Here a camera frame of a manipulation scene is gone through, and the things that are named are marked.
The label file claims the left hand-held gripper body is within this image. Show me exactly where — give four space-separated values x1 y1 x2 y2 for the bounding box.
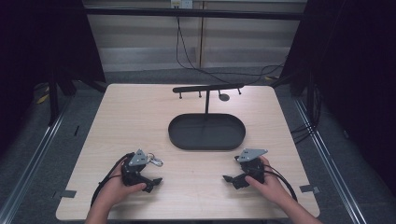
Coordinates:
120 148 154 188

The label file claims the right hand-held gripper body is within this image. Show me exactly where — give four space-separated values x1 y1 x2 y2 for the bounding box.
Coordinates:
233 147 269 185

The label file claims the silver key ring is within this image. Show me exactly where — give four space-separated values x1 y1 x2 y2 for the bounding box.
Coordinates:
146 152 164 168

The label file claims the black hook stand with tray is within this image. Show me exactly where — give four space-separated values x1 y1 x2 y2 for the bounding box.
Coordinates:
167 82 247 152

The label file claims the person's right hand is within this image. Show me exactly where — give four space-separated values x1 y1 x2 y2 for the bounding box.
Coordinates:
244 155 291 207

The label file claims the person's left hand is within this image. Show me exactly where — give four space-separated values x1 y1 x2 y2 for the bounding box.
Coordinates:
98 169 148 213

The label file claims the grey tape strip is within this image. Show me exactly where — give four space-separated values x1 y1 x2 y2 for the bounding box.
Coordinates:
299 184 321 194
51 189 78 200

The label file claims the yellow floor item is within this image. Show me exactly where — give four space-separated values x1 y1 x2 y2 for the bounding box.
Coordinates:
35 86 51 105

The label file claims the dark curtain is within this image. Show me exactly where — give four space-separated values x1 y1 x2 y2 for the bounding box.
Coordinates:
270 0 396 195
0 0 106 157

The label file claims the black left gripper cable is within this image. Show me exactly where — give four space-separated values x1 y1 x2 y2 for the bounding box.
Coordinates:
90 151 135 208

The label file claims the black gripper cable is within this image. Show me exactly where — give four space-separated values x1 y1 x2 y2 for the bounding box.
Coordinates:
263 163 299 203
90 151 135 208

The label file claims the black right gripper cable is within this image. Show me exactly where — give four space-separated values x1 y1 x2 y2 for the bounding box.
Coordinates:
263 163 299 203

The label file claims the black floor cable bundle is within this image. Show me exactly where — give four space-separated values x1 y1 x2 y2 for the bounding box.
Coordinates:
290 82 323 145

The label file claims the metal floor rail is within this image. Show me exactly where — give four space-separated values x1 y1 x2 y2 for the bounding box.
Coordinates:
292 97 370 224
0 96 73 224

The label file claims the black hanging wall cable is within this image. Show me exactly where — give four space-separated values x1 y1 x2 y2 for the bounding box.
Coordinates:
175 15 285 86

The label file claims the black horizontal frame bar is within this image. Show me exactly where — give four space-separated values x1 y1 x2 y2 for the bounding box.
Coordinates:
83 7 308 21

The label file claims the white wall socket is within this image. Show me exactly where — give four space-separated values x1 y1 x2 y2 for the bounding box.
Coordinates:
170 0 194 9

